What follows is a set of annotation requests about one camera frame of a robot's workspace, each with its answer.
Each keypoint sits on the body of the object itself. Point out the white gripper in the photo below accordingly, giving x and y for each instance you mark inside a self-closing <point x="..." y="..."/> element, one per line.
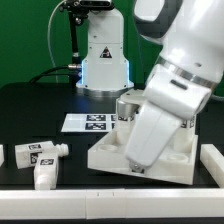
<point x="150" y="134"/>

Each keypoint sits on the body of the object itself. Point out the white square table top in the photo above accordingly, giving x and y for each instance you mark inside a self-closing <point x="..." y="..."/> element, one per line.
<point x="171" y="166"/>

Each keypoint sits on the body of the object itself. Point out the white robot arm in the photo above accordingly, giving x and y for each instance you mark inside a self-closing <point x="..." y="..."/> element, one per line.
<point x="188" y="69"/>

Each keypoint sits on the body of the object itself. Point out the white marker tag sheet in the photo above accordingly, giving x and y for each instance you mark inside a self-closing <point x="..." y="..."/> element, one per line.
<point x="88" y="123"/>

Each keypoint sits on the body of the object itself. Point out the white front fence bar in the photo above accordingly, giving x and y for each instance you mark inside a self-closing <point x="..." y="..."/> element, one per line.
<point x="112" y="203"/>

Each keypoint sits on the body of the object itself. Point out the white fence bar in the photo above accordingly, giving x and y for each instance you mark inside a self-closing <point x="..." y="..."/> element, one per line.
<point x="213" y="160"/>
<point x="1" y="155"/>
<point x="112" y="203"/>

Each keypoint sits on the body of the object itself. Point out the white right fence bar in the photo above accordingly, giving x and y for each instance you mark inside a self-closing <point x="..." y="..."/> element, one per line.
<point x="213" y="160"/>

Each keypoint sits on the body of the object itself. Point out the white left fence bar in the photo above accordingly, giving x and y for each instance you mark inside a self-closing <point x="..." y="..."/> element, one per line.
<point x="1" y="155"/>

